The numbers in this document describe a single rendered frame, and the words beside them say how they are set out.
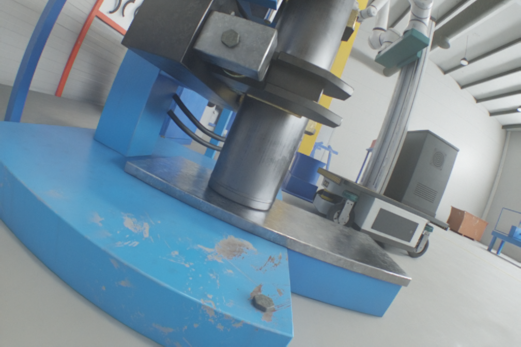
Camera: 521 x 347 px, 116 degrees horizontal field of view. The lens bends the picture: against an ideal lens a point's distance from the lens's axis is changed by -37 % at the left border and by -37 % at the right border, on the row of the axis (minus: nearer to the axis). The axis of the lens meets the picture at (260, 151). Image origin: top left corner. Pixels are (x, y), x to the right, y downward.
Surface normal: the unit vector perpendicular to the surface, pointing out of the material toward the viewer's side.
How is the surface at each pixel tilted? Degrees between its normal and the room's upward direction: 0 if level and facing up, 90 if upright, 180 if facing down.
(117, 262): 90
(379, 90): 90
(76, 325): 0
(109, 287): 90
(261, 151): 90
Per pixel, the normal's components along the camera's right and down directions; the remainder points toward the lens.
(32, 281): 0.39, -0.92
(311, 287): -0.07, 0.02
